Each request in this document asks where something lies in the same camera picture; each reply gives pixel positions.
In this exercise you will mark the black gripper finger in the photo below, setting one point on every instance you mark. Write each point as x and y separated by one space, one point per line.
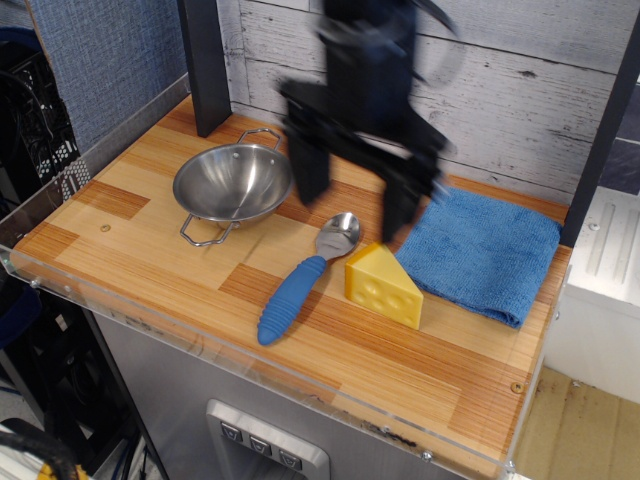
401 199
310 164

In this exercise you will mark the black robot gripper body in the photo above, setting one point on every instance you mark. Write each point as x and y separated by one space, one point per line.
362 111

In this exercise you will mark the yellow cheese wedge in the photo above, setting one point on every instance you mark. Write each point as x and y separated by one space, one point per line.
376 280

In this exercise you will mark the stainless steel pot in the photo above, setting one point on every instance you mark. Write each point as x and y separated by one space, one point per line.
234 184

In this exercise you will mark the stainless steel cabinet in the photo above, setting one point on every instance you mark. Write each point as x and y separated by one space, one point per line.
207 422

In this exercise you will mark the blue folded cloth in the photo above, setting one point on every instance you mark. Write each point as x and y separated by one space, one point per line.
485 255

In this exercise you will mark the white ribbed side unit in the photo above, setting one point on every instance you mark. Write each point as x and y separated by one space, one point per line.
595 336

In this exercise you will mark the black equipment rack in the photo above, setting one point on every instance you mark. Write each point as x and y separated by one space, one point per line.
37 138

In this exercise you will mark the button control panel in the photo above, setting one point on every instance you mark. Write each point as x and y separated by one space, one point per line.
250 448

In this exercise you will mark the yellow tape wrapped object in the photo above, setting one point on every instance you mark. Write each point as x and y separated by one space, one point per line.
62 471

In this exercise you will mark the blue handled metal spoon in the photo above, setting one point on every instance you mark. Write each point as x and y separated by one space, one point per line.
337 237

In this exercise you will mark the dark left vertical post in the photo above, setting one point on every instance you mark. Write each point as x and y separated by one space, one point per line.
203 46

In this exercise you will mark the dark vertical post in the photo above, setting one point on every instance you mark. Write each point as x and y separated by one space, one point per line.
612 117
203 46

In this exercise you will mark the dark right vertical post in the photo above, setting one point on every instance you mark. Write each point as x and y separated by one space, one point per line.
612 117

